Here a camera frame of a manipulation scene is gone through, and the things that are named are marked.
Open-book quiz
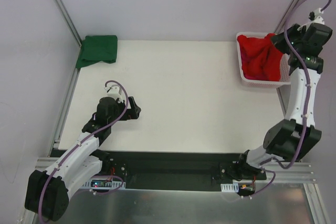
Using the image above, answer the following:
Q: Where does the left white cable duct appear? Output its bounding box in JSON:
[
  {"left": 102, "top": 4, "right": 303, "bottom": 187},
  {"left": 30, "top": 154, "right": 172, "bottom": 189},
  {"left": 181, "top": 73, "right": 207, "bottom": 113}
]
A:
[{"left": 80, "top": 179, "right": 126, "bottom": 190}]

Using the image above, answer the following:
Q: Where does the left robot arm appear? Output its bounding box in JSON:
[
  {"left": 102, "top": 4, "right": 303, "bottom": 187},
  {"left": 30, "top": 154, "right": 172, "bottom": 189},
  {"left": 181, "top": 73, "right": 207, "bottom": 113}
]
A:
[{"left": 24, "top": 97, "right": 141, "bottom": 221}]

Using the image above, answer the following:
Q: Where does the right white cable duct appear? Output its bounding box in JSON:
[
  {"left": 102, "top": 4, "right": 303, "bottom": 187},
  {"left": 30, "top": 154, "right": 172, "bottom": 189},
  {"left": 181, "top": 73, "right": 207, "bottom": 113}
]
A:
[{"left": 220, "top": 183, "right": 239, "bottom": 193}]

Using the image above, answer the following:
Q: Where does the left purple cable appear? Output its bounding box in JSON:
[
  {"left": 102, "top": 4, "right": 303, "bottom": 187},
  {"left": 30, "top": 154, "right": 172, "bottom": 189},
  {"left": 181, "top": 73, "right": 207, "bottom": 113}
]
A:
[{"left": 37, "top": 80, "right": 129, "bottom": 222}]

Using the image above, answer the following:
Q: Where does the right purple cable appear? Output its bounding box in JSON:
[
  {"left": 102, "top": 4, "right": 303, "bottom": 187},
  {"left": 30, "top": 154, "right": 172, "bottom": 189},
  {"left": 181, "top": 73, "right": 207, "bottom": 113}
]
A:
[{"left": 236, "top": 0, "right": 332, "bottom": 200}]

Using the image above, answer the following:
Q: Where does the white plastic basket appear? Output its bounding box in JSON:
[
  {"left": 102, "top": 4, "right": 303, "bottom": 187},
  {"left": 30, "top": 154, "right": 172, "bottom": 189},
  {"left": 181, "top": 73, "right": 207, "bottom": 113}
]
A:
[{"left": 236, "top": 31, "right": 290, "bottom": 89}]

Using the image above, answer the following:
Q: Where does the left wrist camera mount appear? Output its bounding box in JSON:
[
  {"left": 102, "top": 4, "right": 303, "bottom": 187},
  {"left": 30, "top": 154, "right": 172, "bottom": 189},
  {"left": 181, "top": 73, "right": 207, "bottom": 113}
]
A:
[{"left": 104, "top": 84, "right": 124, "bottom": 103}]

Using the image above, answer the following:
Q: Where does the white cable duct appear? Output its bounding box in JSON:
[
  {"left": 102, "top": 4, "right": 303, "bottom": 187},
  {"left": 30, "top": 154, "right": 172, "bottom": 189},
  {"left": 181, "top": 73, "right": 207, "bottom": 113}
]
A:
[
  {"left": 80, "top": 179, "right": 126, "bottom": 190},
  {"left": 220, "top": 183, "right": 239, "bottom": 193}
]

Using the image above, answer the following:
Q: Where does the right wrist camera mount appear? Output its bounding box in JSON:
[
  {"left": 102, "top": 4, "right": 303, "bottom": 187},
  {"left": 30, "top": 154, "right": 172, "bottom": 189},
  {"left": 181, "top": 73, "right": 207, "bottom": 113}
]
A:
[{"left": 298, "top": 8, "right": 325, "bottom": 30}]

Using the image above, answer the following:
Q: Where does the purple cable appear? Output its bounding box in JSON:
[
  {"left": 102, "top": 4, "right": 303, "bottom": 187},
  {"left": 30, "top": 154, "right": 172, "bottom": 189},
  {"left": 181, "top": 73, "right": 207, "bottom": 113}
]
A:
[
  {"left": 236, "top": 0, "right": 332, "bottom": 200},
  {"left": 37, "top": 80, "right": 129, "bottom": 222}
]

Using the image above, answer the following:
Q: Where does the red t shirt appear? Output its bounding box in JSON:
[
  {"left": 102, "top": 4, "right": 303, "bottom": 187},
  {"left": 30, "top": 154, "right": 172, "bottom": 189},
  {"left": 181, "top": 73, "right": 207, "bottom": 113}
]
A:
[{"left": 237, "top": 33, "right": 283, "bottom": 82}]

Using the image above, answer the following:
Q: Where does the folded green t shirt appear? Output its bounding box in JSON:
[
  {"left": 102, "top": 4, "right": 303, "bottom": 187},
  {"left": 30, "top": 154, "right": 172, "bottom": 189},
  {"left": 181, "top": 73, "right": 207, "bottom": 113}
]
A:
[{"left": 76, "top": 35, "right": 118, "bottom": 69}]

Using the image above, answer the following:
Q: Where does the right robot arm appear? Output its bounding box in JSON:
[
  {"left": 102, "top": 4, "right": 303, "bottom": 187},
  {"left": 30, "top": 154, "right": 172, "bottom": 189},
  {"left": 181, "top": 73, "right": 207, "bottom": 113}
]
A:
[{"left": 226, "top": 23, "right": 332, "bottom": 180}]

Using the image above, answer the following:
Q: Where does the aluminium frame rail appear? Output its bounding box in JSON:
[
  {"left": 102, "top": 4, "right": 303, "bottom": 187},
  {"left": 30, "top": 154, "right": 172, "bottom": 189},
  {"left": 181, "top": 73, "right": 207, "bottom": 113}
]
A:
[{"left": 264, "top": 163, "right": 317, "bottom": 184}]

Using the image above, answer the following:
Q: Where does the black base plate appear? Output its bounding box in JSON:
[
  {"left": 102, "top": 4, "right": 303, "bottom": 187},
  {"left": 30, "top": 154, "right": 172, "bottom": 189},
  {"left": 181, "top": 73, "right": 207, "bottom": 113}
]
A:
[{"left": 92, "top": 150, "right": 275, "bottom": 191}]

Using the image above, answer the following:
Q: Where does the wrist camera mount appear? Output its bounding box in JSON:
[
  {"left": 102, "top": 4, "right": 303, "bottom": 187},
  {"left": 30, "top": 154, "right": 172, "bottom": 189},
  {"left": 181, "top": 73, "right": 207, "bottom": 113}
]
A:
[
  {"left": 104, "top": 84, "right": 124, "bottom": 103},
  {"left": 298, "top": 8, "right": 325, "bottom": 30}
]

